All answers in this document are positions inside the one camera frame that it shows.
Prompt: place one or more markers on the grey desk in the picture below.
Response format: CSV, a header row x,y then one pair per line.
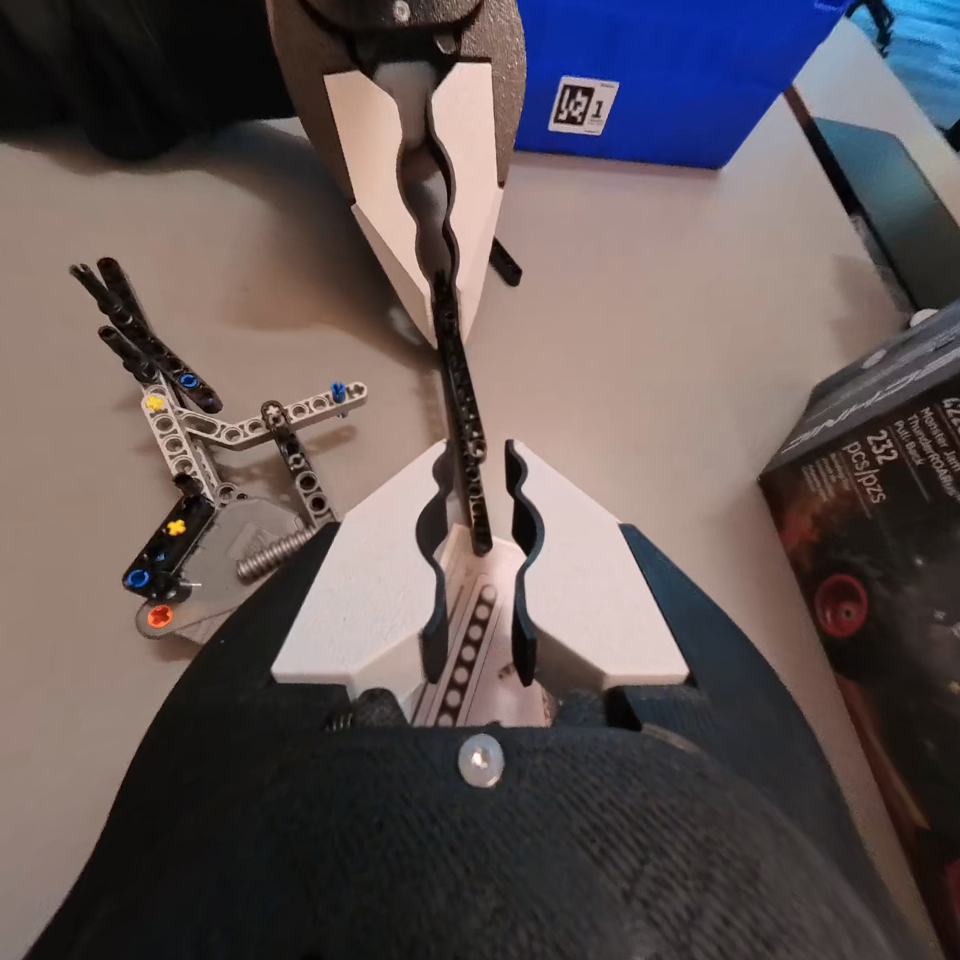
x,y
637,337

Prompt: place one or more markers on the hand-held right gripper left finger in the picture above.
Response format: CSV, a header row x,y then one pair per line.
x,y
360,607

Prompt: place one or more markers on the black flat panel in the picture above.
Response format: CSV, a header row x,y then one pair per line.
x,y
892,202

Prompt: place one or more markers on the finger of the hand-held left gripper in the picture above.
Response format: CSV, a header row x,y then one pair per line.
x,y
367,165
476,150

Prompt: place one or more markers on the black toy set box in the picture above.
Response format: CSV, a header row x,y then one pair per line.
x,y
885,525

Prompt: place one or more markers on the grey black toy brick assembly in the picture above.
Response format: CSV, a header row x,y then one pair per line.
x,y
187,435

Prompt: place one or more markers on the blue parts bin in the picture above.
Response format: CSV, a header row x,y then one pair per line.
x,y
675,60

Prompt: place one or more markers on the black long brick beam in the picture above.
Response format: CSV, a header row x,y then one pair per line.
x,y
465,420
506,262

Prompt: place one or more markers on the white instruction booklet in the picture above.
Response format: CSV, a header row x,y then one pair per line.
x,y
472,645

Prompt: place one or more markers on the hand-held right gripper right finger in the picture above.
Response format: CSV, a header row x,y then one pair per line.
x,y
607,615

